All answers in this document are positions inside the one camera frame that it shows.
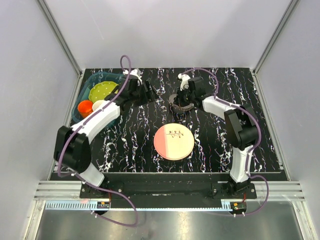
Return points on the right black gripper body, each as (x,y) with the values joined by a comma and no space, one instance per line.
(192,96)

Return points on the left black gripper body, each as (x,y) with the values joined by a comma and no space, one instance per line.
(139,97)

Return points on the large metal keyring with keys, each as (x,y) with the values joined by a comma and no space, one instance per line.
(177,106)

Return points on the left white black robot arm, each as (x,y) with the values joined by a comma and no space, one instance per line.
(72,147)

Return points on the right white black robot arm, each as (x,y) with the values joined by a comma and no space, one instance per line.
(242,128)

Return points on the yellow-green dotted plate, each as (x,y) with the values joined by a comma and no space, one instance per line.
(101,90)

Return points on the cream mug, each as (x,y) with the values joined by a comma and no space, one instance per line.
(97,104)

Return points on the pink and cream round plate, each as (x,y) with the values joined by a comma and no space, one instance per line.
(173,141)

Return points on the orange plastic cup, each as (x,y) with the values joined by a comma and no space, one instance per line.
(85,108)

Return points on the teal plastic bin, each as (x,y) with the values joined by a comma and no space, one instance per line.
(89,83)

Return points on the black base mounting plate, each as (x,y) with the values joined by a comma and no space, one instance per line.
(212,185)

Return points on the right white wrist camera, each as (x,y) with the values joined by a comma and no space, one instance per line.
(184,81)

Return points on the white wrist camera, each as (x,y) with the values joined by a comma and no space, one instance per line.
(184,81)
(134,74)

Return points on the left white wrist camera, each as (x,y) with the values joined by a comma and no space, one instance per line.
(134,74)

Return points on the aluminium front rail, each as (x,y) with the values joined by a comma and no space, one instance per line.
(74,190)

